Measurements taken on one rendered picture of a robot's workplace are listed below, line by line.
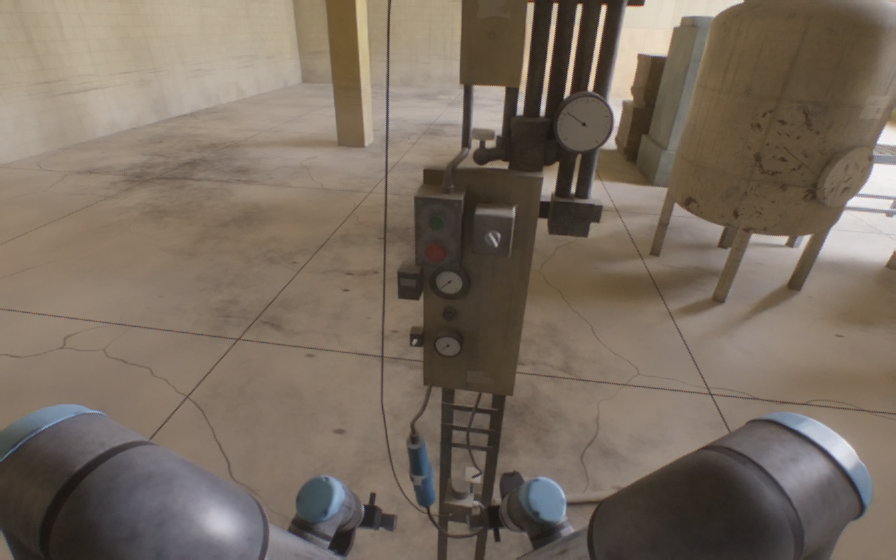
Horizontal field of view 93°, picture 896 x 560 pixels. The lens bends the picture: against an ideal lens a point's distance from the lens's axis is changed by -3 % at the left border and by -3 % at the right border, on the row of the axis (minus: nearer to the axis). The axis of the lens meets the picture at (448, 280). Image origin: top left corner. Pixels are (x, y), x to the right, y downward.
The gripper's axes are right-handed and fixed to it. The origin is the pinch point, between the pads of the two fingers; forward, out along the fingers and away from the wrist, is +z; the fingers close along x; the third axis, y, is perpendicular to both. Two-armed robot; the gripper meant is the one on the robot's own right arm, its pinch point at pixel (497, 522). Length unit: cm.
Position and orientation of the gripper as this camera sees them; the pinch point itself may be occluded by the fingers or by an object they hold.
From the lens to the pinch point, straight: 132.0
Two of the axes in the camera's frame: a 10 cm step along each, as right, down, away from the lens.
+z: -2.0, 5.9, 7.8
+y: 1.0, 8.1, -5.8
